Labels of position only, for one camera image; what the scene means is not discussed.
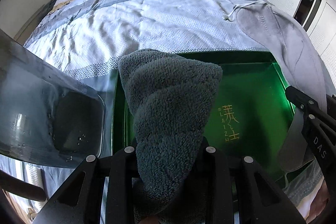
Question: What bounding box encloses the striped bed quilt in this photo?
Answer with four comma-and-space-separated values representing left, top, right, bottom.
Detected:
1, 0, 335, 223

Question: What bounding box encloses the dark teal fluffy towel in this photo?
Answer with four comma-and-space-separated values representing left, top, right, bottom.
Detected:
118, 49, 223, 223

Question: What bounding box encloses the person's right hand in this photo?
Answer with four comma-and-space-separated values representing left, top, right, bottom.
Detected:
306, 180, 330, 223

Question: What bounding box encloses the dark green tray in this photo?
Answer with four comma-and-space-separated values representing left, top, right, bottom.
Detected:
112, 49, 297, 189

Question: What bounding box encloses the smoky glass pitcher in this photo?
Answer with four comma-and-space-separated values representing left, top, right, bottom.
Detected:
1, 33, 106, 172

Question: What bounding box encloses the grey cloth face mask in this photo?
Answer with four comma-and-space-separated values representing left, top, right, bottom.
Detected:
223, 0, 329, 172

